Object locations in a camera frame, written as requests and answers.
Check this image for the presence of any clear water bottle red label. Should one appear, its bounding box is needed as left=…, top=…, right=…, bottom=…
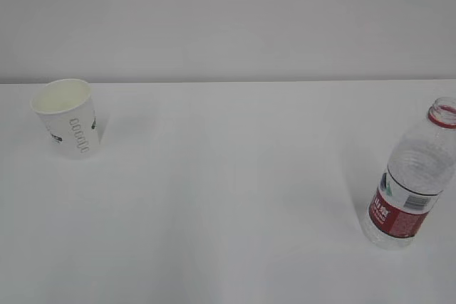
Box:
left=361, top=97, right=455, bottom=250

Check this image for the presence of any white paper cup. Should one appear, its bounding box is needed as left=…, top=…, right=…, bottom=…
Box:
left=31, top=78, right=100, bottom=159

